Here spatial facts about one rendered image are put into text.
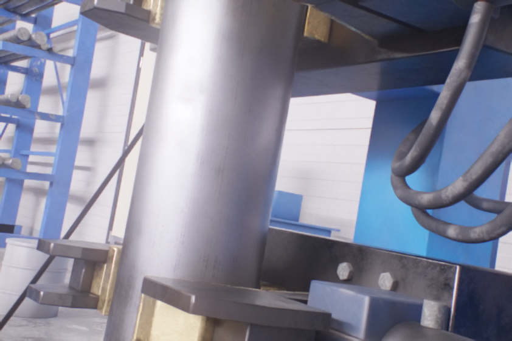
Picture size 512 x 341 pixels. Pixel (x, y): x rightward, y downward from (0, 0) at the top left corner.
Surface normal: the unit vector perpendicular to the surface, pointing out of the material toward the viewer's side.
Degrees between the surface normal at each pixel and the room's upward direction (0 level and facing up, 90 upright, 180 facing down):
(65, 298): 90
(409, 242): 90
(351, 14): 180
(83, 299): 90
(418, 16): 180
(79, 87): 90
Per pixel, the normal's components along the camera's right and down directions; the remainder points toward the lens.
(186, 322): -0.23, -0.09
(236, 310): 0.08, -0.04
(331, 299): -0.82, -0.17
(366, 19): -0.17, 0.98
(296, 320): 0.55, 0.05
